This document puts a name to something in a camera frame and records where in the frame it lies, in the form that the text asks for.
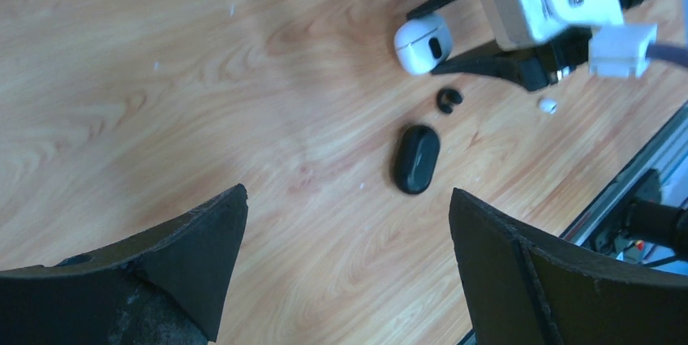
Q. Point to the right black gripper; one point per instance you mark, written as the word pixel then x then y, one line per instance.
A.
pixel 612 50

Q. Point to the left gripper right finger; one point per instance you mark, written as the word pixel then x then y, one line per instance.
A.
pixel 525 286

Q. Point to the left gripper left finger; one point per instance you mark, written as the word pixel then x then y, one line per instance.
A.
pixel 164 285

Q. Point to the white earbud charging case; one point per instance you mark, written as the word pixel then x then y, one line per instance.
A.
pixel 422 44

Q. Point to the white earbud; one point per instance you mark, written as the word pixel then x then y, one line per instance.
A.
pixel 548 105

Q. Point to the black earbud charging case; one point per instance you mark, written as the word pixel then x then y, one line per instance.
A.
pixel 415 159

